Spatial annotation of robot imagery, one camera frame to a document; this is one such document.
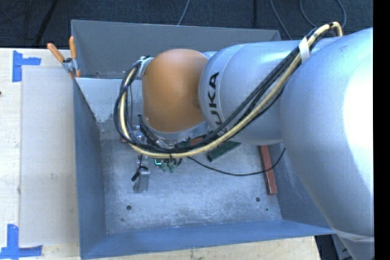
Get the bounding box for grey metal bin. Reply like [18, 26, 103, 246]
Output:
[70, 19, 336, 260]

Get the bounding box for dark green flat block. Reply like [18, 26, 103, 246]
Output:
[207, 140, 242, 163]

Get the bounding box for pale flat board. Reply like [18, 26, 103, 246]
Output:
[18, 65, 80, 248]

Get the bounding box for red-brown flat block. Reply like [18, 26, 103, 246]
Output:
[258, 145, 278, 196]

